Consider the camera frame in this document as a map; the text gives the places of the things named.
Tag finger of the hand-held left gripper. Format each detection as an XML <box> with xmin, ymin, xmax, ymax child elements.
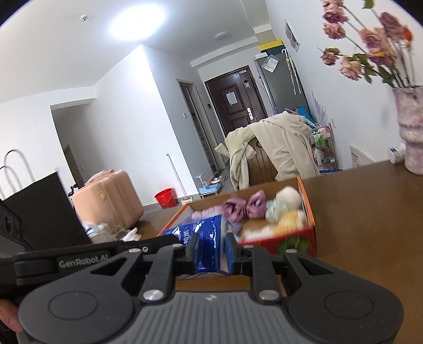
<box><xmin>124</xmin><ymin>234</ymin><xmax>181</xmax><ymax>255</ymax></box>

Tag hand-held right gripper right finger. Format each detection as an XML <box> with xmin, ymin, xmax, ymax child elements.
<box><xmin>225</xmin><ymin>232</ymin><xmax>341</xmax><ymax>304</ymax></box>

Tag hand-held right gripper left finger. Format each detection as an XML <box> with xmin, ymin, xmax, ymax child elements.
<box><xmin>82</xmin><ymin>233</ymin><xmax>200</xmax><ymax>304</ymax></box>

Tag blue tissue pack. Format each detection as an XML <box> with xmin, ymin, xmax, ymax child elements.
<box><xmin>162</xmin><ymin>214</ymin><xmax>232</xmax><ymax>275</ymax></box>

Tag lilac fuzzy headband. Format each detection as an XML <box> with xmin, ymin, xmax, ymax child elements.
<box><xmin>191</xmin><ymin>205</ymin><xmax>225</xmax><ymax>221</ymax></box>

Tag mauve satin bow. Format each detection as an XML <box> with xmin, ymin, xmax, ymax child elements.
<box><xmin>221</xmin><ymin>188</ymin><xmax>269</xmax><ymax>224</ymax></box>

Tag orange cardboard box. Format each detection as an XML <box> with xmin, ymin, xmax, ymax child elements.
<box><xmin>157</xmin><ymin>175</ymin><xmax>318</xmax><ymax>259</ymax></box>

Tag yellow plush toy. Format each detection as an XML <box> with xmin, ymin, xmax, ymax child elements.
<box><xmin>274</xmin><ymin>210</ymin><xmax>308</xmax><ymax>234</ymax></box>

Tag white foam sponge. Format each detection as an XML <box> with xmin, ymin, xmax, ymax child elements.
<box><xmin>274</xmin><ymin>186</ymin><xmax>303</xmax><ymax>210</ymax></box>

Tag person's left hand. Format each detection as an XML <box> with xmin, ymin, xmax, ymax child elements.
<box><xmin>0</xmin><ymin>300</ymin><xmax>23</xmax><ymax>333</ymax></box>

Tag red bucket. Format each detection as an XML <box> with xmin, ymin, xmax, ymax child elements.
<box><xmin>154</xmin><ymin>188</ymin><xmax>176</xmax><ymax>209</ymax></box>

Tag black paper bag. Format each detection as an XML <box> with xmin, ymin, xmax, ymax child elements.
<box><xmin>0</xmin><ymin>150</ymin><xmax>93</xmax><ymax>247</ymax></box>

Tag pink suitcase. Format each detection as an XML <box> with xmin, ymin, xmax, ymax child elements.
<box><xmin>72</xmin><ymin>170</ymin><xmax>145</xmax><ymax>232</ymax></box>

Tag blue white pet feeder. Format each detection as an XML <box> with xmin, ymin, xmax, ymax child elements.
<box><xmin>197</xmin><ymin>172</ymin><xmax>225</xmax><ymax>199</ymax></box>

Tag white mop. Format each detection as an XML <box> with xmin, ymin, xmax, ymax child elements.
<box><xmin>166</xmin><ymin>152</ymin><xmax>194</xmax><ymax>204</ymax></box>

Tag wooden chair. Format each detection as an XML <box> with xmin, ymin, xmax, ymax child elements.
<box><xmin>246</xmin><ymin>137</ymin><xmax>278</xmax><ymax>186</ymax></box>

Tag brown interior door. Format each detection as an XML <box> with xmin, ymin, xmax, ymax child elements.
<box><xmin>63</xmin><ymin>144</ymin><xmax>78</xmax><ymax>186</ymax></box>

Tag beige coat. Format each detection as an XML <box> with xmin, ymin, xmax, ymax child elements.
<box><xmin>215</xmin><ymin>111</ymin><xmax>320</xmax><ymax>191</ymax></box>

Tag dark brown entrance door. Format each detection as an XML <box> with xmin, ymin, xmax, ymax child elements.
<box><xmin>204</xmin><ymin>65</ymin><xmax>269</xmax><ymax>138</ymax></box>

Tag blue gift bag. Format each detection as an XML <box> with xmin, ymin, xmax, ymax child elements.
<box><xmin>286</xmin><ymin>105</ymin><xmax>313</xmax><ymax>124</ymax></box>

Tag grey refrigerator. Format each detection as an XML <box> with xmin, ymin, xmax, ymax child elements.
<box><xmin>253</xmin><ymin>49</ymin><xmax>311</xmax><ymax>120</ymax></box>

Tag white folded umbrella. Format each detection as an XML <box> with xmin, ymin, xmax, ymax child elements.
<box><xmin>282</xmin><ymin>48</ymin><xmax>301</xmax><ymax>95</ymax></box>

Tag white pill bottle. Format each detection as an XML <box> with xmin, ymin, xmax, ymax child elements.
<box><xmin>388</xmin><ymin>142</ymin><xmax>407</xmax><ymax>164</ymax></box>

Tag yellow black box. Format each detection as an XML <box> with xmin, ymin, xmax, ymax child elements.
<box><xmin>259</xmin><ymin>39</ymin><xmax>285</xmax><ymax>53</ymax></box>

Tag pink textured vase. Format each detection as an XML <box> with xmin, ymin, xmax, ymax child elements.
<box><xmin>393</xmin><ymin>85</ymin><xmax>423</xmax><ymax>175</ymax></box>

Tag dried pink flowers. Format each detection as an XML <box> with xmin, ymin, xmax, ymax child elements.
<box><xmin>318</xmin><ymin>0</ymin><xmax>415</xmax><ymax>88</ymax></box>

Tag wire storage rack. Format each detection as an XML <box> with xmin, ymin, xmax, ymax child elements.
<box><xmin>309</xmin><ymin>122</ymin><xmax>338</xmax><ymax>171</ymax></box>

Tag white wall panel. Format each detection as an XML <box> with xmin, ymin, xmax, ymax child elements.
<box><xmin>350</xmin><ymin>143</ymin><xmax>377</xmax><ymax>169</ymax></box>

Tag purple wall decoration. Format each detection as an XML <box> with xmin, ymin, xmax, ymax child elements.
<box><xmin>311</xmin><ymin>91</ymin><xmax>336</xmax><ymax>128</ymax></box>

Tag wall poster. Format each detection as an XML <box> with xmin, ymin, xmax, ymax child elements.
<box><xmin>285</xmin><ymin>18</ymin><xmax>301</xmax><ymax>52</ymax></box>

